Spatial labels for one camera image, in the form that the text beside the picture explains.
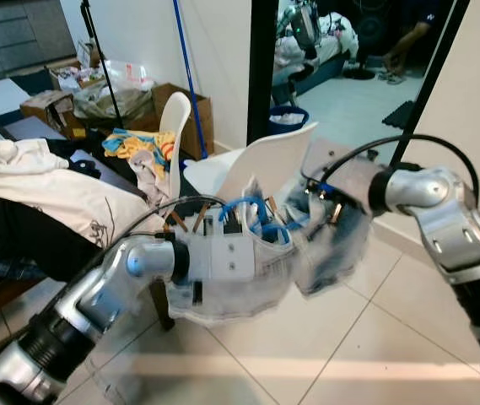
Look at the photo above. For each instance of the black stand pole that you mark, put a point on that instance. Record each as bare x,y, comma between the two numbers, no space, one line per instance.
96,46

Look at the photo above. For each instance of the white cloth pile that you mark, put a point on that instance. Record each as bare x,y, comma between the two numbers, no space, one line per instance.
151,177

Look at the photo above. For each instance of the small open cardboard box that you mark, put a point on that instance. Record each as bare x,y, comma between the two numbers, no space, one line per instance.
45,105

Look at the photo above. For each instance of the light denim shorts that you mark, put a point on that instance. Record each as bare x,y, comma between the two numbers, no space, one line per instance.
248,299

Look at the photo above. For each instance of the clear bag with red print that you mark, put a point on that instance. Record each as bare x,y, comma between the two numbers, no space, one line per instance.
130,74

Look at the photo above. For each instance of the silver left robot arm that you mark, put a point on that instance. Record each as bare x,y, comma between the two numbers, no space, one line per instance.
79,304

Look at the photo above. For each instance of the grey cabinet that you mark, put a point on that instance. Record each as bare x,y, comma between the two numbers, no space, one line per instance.
16,34

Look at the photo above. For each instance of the olive plastic bag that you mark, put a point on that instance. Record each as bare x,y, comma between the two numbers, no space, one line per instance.
113,103

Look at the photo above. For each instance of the black floor mat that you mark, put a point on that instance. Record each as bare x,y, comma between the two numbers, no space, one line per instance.
410,114

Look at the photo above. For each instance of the blue plastic hanger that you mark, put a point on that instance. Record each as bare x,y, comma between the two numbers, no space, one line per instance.
241,201

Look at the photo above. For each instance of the grey humanoid robot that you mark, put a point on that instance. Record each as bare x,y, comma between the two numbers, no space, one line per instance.
299,25

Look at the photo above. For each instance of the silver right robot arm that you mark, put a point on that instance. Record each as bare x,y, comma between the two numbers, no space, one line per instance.
455,236

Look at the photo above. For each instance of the yellow blue garment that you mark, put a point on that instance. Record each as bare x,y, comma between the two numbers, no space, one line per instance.
138,145

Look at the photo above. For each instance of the black door frame post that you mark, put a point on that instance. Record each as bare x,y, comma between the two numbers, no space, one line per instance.
429,84
262,67

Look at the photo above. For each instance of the bed with white bedding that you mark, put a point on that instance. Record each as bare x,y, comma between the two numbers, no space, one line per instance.
324,55

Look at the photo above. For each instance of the large cardboard box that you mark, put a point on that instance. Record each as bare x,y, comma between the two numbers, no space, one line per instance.
202,110

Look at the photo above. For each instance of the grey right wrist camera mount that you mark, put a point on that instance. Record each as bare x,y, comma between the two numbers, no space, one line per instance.
341,173

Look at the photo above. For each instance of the black floor fan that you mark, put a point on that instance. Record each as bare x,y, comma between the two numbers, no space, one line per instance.
370,34

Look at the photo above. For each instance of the white plastic chair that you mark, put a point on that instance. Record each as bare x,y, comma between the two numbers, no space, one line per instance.
265,160
176,118

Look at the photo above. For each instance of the cardboard box with packets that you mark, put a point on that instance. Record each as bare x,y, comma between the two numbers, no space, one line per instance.
75,74

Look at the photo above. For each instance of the black garment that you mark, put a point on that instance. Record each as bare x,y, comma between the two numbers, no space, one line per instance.
20,245

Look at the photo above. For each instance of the blue broom pole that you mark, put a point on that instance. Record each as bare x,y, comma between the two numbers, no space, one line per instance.
180,51

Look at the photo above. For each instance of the blue bucket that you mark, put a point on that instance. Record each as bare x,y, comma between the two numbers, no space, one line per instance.
288,120

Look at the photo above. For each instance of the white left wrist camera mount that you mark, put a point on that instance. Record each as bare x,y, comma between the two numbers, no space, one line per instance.
223,257

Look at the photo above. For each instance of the person in dark shirt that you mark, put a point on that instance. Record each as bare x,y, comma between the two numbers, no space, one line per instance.
417,38

